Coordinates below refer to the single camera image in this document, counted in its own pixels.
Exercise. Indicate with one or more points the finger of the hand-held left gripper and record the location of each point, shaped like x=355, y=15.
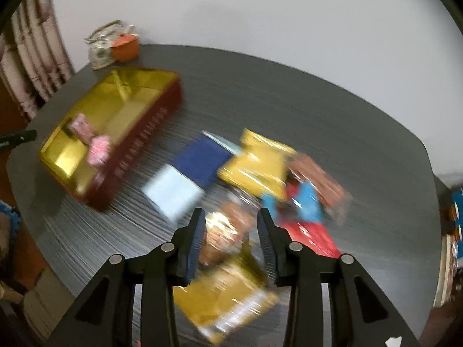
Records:
x=18, y=138

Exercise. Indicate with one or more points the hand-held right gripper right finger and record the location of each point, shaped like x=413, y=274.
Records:
x=269, y=247

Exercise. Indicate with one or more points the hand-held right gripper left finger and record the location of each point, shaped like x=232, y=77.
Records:
x=195, y=249

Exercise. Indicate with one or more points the gold snack packet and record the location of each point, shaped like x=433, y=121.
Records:
x=220, y=296

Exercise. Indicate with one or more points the yellow snack packet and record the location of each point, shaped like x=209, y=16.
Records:
x=255, y=166

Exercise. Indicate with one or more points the red tin box gold inside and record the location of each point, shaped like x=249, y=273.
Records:
x=144, y=126

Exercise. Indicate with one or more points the clear packet of twisted snacks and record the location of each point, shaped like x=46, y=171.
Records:
x=322, y=180

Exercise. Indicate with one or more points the red snack packet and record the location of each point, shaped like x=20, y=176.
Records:
x=314, y=236

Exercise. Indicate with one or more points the small blue snack packet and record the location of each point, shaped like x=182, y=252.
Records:
x=307, y=202

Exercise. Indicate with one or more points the pink wrapped candy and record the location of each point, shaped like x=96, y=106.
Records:
x=98, y=149
x=82, y=126

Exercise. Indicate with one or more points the blue and white snack packet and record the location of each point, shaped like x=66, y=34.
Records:
x=197, y=162

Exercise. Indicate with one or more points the beige striped curtain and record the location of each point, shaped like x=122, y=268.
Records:
x=36, y=50

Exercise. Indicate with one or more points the orange cup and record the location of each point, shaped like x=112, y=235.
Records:
x=124, y=47

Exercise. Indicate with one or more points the stack of books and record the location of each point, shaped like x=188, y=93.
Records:
x=448, y=271

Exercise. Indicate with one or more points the blue box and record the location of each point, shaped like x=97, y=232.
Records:
x=458, y=217

